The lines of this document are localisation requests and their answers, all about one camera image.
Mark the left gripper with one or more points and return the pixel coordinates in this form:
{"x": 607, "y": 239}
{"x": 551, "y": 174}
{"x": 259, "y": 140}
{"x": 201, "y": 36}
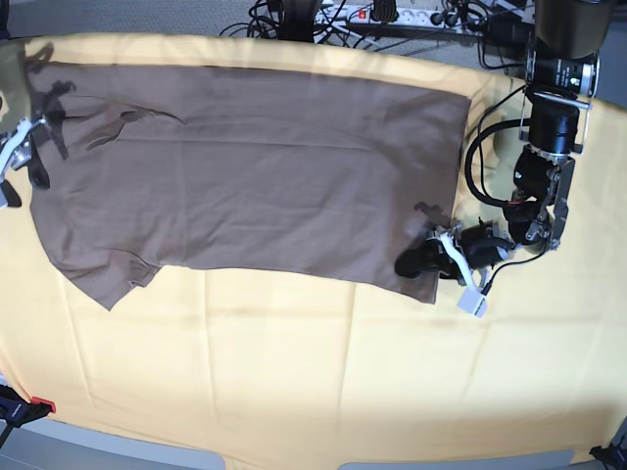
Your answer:
{"x": 483, "y": 245}

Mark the brown T-shirt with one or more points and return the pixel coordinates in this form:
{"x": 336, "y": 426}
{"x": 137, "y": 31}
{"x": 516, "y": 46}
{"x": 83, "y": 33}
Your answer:
{"x": 212, "y": 167}

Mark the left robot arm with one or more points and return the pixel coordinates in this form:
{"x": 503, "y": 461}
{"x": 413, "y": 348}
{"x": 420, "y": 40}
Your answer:
{"x": 562, "y": 69}

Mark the yellow table cloth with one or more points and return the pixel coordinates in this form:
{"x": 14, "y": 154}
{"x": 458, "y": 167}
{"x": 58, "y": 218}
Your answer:
{"x": 285, "y": 371}

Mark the red black clamp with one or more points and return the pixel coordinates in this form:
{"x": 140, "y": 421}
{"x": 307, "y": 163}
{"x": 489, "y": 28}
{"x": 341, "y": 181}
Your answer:
{"x": 16, "y": 411}

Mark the black power adapter box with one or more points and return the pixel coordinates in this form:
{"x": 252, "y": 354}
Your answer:
{"x": 509, "y": 33}

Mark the white power strip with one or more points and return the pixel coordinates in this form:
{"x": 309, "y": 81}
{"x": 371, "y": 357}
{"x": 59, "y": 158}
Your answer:
{"x": 409, "y": 21}

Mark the black corner clamp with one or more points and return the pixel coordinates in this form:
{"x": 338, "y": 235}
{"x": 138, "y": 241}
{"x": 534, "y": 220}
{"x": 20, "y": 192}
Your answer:
{"x": 611, "y": 457}

